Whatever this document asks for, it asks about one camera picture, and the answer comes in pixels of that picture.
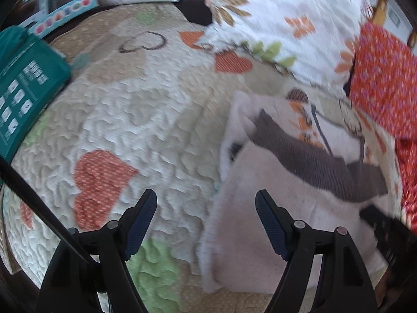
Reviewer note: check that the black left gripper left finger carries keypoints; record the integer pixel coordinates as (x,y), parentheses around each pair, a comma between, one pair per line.
(73,285)

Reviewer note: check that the teal package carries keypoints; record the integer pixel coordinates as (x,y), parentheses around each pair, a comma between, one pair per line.
(32,74)

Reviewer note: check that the teal box with coloured dots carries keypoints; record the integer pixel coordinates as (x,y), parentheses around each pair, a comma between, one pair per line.
(52,14)

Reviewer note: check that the red floral pillow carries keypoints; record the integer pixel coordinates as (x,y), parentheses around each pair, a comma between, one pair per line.
(384,87)

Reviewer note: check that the quilted heart pattern bedspread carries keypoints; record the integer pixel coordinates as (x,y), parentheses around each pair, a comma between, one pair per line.
(146,108)

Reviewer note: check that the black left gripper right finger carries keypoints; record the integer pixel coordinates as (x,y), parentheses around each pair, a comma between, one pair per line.
(329,257)

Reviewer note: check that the light pink small garment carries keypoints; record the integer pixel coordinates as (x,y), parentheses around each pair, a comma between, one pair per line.
(321,163)

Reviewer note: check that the white floral pillow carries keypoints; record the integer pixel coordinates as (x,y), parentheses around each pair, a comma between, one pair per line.
(315,40)

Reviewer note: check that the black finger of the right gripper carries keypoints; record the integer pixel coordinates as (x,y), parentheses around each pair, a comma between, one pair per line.
(380,222)

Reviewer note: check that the wooden spindle headboard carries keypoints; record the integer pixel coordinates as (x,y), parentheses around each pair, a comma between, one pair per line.
(398,17)

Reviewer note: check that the black diagonal rod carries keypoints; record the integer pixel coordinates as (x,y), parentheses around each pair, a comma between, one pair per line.
(24,191)

